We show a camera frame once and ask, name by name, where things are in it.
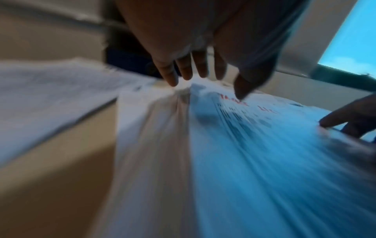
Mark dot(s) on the white and blue printed booklet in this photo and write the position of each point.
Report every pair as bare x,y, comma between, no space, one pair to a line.
235,167

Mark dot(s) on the light blue board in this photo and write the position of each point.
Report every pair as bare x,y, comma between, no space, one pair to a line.
351,39

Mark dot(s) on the dark green bar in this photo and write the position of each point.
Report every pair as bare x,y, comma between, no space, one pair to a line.
343,77

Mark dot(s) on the person's right hand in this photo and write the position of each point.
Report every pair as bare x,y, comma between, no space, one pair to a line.
357,111

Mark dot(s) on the dark blue object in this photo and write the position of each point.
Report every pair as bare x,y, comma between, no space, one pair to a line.
129,61

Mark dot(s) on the person's left hand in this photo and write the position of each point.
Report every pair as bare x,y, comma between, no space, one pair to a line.
182,27

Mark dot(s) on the white printed paper sheet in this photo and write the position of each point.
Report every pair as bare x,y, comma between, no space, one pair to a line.
50,97

